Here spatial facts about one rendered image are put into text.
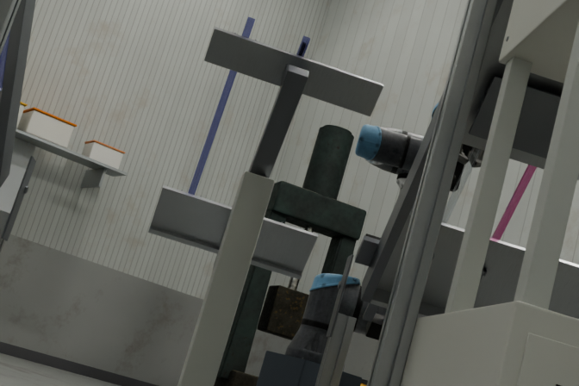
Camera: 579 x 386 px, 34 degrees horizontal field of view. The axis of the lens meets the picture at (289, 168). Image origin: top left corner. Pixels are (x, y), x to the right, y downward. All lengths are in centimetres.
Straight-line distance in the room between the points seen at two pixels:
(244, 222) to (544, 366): 89
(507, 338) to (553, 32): 45
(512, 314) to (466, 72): 58
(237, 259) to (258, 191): 14
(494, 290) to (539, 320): 93
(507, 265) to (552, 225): 87
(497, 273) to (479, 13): 61
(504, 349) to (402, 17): 1105
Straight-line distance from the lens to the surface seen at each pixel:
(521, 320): 103
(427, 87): 1098
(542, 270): 106
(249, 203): 180
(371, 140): 208
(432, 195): 146
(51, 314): 1155
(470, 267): 131
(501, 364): 103
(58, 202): 1153
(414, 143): 209
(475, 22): 154
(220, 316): 178
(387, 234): 185
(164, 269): 1207
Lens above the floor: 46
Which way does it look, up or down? 13 degrees up
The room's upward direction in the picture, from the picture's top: 16 degrees clockwise
